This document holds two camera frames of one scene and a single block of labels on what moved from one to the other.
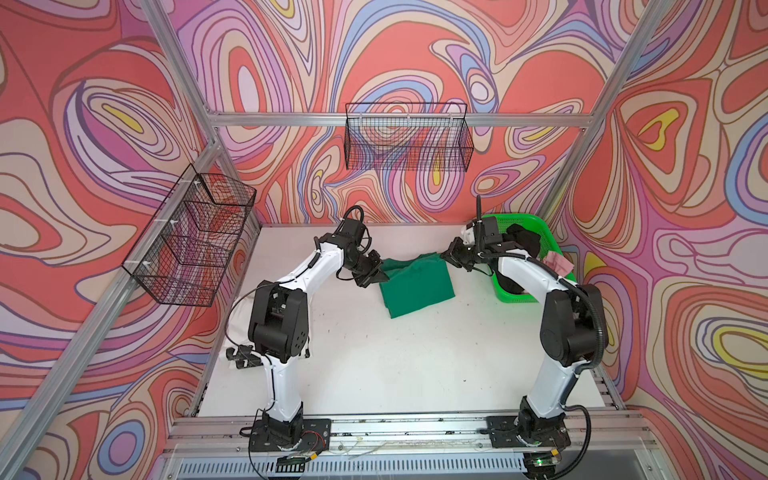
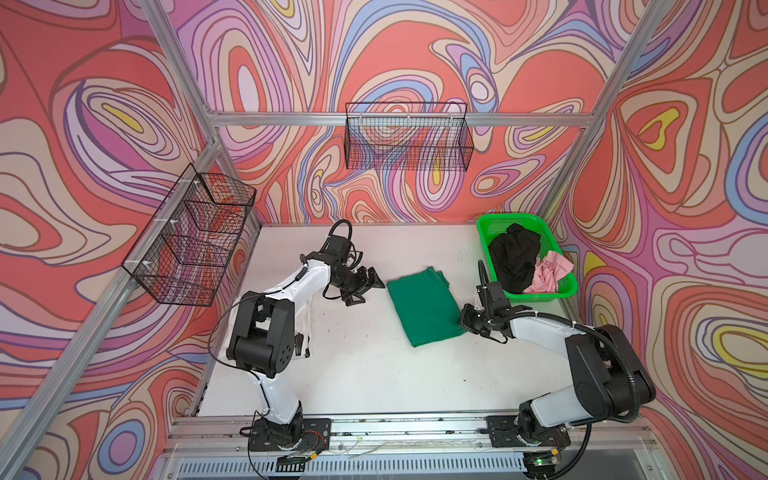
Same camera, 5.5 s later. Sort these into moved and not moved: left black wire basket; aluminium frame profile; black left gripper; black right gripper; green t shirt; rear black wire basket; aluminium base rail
Moved: black right gripper; black left gripper; green t shirt
Not moved: left black wire basket; rear black wire basket; aluminium frame profile; aluminium base rail
